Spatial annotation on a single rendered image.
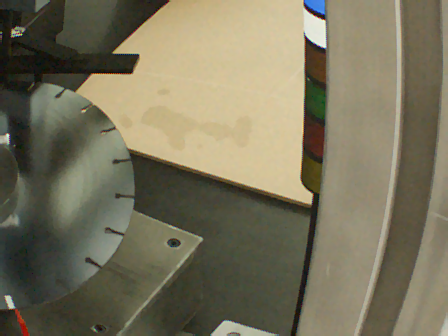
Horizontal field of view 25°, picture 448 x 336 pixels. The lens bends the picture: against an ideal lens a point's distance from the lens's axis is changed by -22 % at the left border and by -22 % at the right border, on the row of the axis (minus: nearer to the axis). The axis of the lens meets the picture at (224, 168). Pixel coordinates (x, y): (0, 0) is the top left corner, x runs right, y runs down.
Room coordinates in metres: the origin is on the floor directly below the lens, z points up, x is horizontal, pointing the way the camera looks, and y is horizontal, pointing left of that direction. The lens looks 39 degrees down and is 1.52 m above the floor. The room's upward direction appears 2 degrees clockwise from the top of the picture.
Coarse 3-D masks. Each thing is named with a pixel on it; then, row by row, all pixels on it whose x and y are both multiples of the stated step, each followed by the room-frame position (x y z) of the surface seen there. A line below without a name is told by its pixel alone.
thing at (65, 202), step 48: (0, 96) 0.80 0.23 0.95; (48, 96) 0.80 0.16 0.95; (48, 144) 0.73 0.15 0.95; (96, 144) 0.72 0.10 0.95; (48, 192) 0.66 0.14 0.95; (96, 192) 0.67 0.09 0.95; (0, 240) 0.60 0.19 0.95; (48, 240) 0.60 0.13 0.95; (96, 240) 0.61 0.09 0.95; (0, 288) 0.53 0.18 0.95; (48, 288) 0.55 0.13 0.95
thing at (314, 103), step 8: (304, 72) 0.67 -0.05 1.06; (312, 80) 0.66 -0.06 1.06; (304, 88) 0.67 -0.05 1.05; (312, 88) 0.66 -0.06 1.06; (320, 88) 0.65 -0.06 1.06; (304, 96) 0.67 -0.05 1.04; (312, 96) 0.66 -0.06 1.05; (320, 96) 0.65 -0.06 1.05; (304, 104) 0.67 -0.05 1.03; (312, 104) 0.66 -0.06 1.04; (320, 104) 0.65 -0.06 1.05; (312, 112) 0.66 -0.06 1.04; (320, 112) 0.65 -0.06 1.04; (320, 120) 0.65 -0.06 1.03
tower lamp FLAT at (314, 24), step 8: (304, 8) 0.67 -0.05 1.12; (304, 16) 0.67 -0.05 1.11; (312, 16) 0.66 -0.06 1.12; (320, 16) 0.65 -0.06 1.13; (304, 24) 0.67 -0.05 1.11; (312, 24) 0.66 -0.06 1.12; (320, 24) 0.65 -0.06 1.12; (304, 32) 0.67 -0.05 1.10; (312, 32) 0.66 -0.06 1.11; (320, 32) 0.65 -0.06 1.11; (312, 40) 0.66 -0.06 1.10; (320, 40) 0.65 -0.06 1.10; (320, 48) 0.65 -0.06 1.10
